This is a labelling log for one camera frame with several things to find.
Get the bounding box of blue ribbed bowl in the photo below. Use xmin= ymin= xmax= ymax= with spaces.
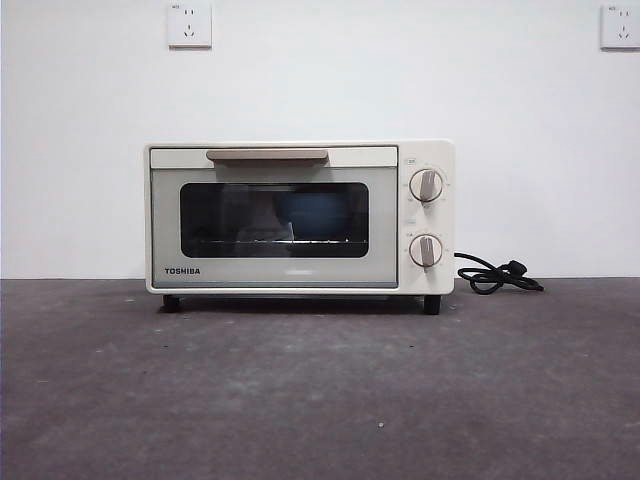
xmin=272 ymin=197 xmax=351 ymax=241

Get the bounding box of cream Toshiba toaster oven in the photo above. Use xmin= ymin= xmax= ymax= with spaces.
xmin=143 ymin=139 xmax=457 ymax=316

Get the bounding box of oven door with glass window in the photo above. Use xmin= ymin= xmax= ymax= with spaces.
xmin=148 ymin=145 xmax=400 ymax=290

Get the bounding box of beige oven knob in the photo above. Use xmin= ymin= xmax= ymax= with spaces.
xmin=409 ymin=168 xmax=446 ymax=204
xmin=409 ymin=233 xmax=445 ymax=268

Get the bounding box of black oven power cord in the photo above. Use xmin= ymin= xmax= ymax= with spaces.
xmin=454 ymin=251 xmax=545 ymax=295

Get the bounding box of white wall socket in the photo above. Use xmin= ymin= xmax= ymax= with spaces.
xmin=167 ymin=2 xmax=213 ymax=50
xmin=600 ymin=3 xmax=640 ymax=51

